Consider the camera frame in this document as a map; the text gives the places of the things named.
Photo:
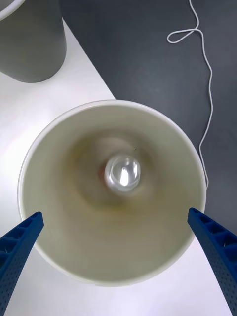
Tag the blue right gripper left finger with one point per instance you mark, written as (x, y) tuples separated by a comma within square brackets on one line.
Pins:
[(17, 254)]

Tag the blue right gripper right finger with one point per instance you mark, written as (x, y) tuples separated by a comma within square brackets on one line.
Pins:
[(217, 249)]

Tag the pink and gold drink can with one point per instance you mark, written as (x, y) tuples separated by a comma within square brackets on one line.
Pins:
[(123, 174)]

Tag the grey plastic waste bin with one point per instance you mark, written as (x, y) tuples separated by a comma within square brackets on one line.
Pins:
[(32, 49)]

